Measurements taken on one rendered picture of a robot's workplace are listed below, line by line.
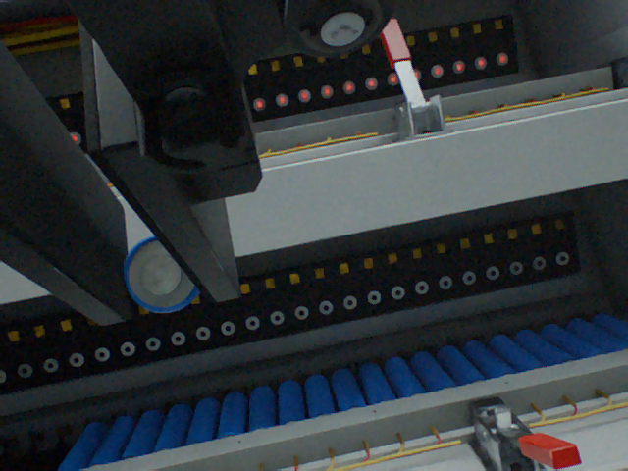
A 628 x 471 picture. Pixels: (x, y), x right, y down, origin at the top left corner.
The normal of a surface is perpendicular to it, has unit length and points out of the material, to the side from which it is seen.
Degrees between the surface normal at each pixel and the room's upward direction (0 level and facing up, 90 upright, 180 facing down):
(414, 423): 110
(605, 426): 20
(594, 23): 90
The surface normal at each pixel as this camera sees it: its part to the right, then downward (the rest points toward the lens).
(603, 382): 0.08, 0.14
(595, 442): -0.18, -0.97
